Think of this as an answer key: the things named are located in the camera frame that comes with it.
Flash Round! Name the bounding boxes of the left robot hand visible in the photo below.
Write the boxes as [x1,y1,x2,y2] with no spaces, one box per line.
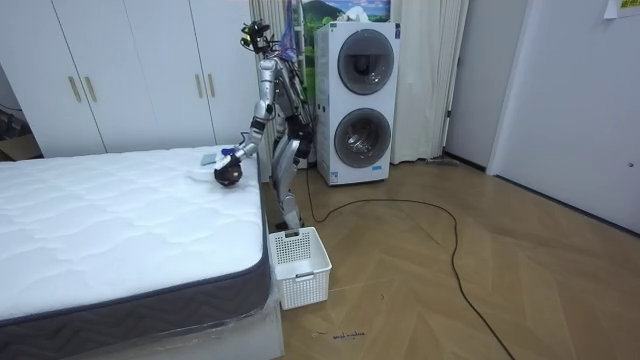
[213,147,244,177]

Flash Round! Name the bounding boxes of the dark brown round soft toy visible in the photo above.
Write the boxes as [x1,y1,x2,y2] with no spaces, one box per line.
[214,162,245,189]

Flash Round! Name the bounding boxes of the robot legs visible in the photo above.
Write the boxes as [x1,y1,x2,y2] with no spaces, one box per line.
[269,130,307,233]

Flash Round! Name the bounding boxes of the robot body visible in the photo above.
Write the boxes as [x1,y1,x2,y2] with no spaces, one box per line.
[240,19,317,157]

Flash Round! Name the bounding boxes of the grey bed with white mattress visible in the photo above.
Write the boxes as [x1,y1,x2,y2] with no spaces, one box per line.
[0,144,286,360]

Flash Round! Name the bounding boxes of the white plastic laundry basket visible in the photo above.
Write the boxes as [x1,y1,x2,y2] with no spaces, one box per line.
[267,226,334,311]

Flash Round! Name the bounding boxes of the white stacked washing machines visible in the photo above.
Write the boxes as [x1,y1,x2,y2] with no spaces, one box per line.
[313,20,402,187]

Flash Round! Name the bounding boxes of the brown cardboard box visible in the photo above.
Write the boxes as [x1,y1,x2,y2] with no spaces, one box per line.
[0,133,44,162]

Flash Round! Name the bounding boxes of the white door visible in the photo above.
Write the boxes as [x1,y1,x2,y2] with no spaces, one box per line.
[486,0,640,236]

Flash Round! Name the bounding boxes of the yellow and white paper sheet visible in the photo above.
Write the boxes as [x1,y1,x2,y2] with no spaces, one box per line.
[602,0,640,21]

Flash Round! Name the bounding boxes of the white wardrobe with gold handles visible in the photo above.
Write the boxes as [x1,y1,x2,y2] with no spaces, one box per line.
[0,0,263,159]

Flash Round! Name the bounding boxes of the black floor cable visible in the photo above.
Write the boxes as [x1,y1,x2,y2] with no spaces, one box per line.
[304,166,517,360]

